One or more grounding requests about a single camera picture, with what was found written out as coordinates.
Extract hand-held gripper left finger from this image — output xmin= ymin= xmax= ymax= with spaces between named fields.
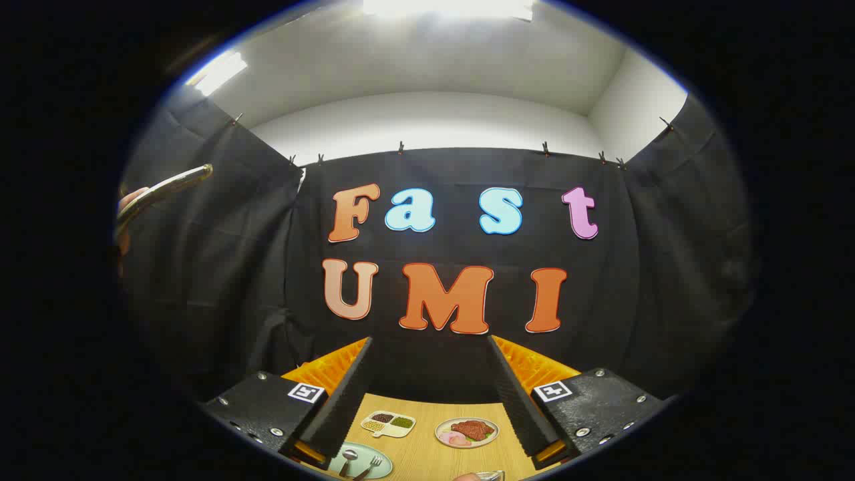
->
xmin=199 ymin=336 xmax=375 ymax=470

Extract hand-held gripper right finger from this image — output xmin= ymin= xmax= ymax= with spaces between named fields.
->
xmin=486 ymin=334 xmax=670 ymax=470

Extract light blue round plate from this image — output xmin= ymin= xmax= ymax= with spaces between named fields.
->
xmin=326 ymin=441 xmax=394 ymax=480

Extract brown steak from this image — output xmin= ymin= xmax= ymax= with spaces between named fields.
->
xmin=451 ymin=420 xmax=495 ymax=442

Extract white divided snack tray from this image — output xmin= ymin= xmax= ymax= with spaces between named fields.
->
xmin=361 ymin=410 xmax=417 ymax=439

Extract round beige food plate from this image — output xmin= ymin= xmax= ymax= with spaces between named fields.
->
xmin=434 ymin=417 xmax=500 ymax=449

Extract row of small cloth clips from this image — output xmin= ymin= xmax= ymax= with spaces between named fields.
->
xmin=230 ymin=114 xmax=675 ymax=168

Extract ceiling light panel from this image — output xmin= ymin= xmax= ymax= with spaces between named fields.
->
xmin=186 ymin=50 xmax=248 ymax=98
xmin=361 ymin=0 xmax=535 ymax=22

